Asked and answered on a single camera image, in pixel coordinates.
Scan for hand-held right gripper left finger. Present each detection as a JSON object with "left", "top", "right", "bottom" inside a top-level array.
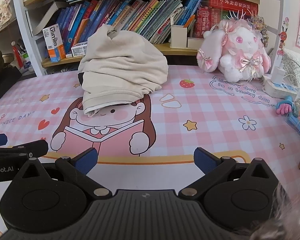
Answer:
[{"left": 14, "top": 148, "right": 113, "bottom": 198}]

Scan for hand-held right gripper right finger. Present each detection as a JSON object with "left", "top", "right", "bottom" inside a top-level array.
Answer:
[{"left": 178, "top": 147, "right": 278, "bottom": 198}]

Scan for cream t-shirt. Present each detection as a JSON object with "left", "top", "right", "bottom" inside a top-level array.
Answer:
[{"left": 78, "top": 24, "right": 169, "bottom": 117}]

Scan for pink checked cartoon table mat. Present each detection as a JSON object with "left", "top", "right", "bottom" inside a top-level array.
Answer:
[{"left": 0, "top": 64, "right": 300, "bottom": 230}]

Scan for white cup of pens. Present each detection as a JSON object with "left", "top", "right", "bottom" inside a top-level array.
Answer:
[{"left": 11, "top": 39, "right": 32, "bottom": 69}]

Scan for wooden bookshelf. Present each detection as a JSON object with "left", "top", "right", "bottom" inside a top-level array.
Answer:
[{"left": 22, "top": 0, "right": 282, "bottom": 68}]

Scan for blue pink toy hand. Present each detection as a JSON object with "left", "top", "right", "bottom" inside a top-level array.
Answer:
[{"left": 276, "top": 95, "right": 300, "bottom": 115}]

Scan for person's fluffy garment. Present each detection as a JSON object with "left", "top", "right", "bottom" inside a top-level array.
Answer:
[{"left": 250, "top": 182, "right": 300, "bottom": 240}]

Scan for white power strip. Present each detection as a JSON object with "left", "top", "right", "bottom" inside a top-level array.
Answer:
[{"left": 262, "top": 76, "right": 299, "bottom": 99}]

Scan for tall orange white toothbrush box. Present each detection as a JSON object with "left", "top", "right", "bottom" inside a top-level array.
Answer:
[{"left": 42, "top": 24, "right": 67, "bottom": 63}]

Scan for long orange white toothpaste box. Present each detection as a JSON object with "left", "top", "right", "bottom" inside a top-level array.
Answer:
[{"left": 71, "top": 41, "right": 89, "bottom": 57}]

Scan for white pink plush rabbit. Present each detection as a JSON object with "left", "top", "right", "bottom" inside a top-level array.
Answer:
[{"left": 196, "top": 19, "right": 272, "bottom": 82}]

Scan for white plug adapter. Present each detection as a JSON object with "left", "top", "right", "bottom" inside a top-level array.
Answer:
[{"left": 271, "top": 64, "right": 287, "bottom": 85}]

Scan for small white tray box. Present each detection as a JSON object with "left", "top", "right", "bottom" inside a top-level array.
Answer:
[{"left": 187, "top": 37, "right": 204, "bottom": 49}]

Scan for white square pen holder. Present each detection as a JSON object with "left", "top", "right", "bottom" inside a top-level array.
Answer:
[{"left": 170, "top": 25, "right": 188, "bottom": 49}]

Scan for white grey leaning book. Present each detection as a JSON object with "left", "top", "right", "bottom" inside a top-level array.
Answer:
[{"left": 31, "top": 1, "right": 70, "bottom": 37}]

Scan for red dictionary books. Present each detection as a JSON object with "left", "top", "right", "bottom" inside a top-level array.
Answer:
[{"left": 192, "top": 0, "right": 260, "bottom": 39}]

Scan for beaded tiara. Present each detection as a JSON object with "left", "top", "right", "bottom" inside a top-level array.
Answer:
[{"left": 224, "top": 9, "right": 269, "bottom": 48}]

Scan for row of colourful books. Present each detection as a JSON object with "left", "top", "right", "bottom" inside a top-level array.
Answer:
[{"left": 56, "top": 0, "right": 203, "bottom": 53}]

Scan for white shelf frame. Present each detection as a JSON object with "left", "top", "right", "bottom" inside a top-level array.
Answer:
[{"left": 10, "top": 0, "right": 47, "bottom": 77}]

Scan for deer wall sticker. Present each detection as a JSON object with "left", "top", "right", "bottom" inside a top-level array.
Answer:
[{"left": 277, "top": 17, "right": 290, "bottom": 58}]

